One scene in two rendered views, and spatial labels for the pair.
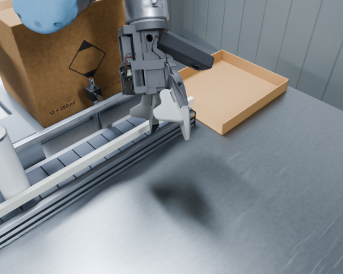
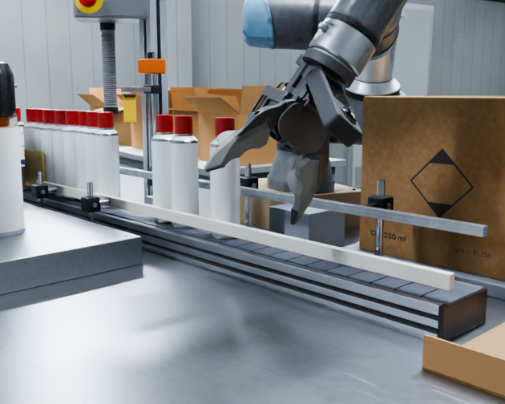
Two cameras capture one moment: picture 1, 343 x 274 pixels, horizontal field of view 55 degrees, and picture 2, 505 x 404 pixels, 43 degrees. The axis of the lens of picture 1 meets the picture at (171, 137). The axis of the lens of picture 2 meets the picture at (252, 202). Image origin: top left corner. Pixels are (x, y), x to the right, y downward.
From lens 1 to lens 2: 94 cm
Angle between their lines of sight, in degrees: 83
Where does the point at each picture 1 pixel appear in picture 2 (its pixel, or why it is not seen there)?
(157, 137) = (352, 288)
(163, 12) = (325, 41)
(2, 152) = not seen: hidden behind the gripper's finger
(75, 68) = (419, 185)
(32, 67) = (369, 155)
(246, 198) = (238, 381)
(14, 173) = (216, 191)
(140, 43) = (297, 74)
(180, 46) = (317, 86)
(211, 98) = not seen: outside the picture
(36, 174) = not seen: hidden behind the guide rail
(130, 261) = (141, 306)
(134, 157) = (312, 288)
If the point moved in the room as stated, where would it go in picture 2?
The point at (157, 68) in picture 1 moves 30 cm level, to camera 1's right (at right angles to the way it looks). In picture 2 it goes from (276, 99) to (289, 105)
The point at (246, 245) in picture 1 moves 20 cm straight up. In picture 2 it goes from (135, 373) to (129, 189)
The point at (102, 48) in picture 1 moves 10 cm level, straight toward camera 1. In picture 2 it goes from (469, 175) to (408, 177)
